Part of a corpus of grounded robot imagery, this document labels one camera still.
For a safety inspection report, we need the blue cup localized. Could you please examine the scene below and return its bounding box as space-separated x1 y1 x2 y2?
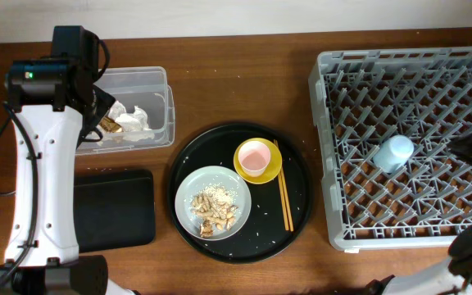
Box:
373 135 414 174

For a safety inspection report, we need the peanut shells and rice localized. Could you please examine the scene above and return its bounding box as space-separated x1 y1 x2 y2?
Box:
191 184 238 238

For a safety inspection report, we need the pink cup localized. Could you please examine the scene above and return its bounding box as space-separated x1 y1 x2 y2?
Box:
238 140 271 177

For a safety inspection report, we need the wooden chopstick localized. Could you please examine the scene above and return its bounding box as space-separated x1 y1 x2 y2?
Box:
275 139 295 234
278 160 290 232

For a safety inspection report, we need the clear plastic waste bin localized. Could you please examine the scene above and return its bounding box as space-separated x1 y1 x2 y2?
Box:
76 66 175 156

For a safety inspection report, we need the black rectangular tray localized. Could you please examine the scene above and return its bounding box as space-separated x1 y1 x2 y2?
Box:
74 170 156 252

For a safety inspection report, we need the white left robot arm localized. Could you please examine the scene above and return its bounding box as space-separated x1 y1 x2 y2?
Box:
0 26 125 294

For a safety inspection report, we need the grey dishwasher rack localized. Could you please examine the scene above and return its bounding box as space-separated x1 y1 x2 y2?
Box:
308 47 472 252

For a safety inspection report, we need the right wooden chopstick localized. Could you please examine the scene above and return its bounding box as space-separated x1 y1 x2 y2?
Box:
275 139 295 234

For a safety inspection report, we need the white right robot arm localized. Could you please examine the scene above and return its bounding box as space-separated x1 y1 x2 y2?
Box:
360 225 472 294

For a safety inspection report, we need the grey plate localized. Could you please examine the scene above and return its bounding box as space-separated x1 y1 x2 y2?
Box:
175 166 252 241

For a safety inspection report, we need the gold snack wrapper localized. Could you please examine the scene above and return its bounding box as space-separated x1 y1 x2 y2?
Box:
98 116 123 134

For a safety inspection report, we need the left wooden chopstick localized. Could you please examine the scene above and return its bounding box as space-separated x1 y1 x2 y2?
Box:
278 160 290 232

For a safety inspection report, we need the yellow bowl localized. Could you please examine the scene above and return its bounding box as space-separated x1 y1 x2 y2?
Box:
234 138 281 184

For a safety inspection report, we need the white tissue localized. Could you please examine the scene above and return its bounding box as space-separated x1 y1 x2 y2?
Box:
98 101 155 143

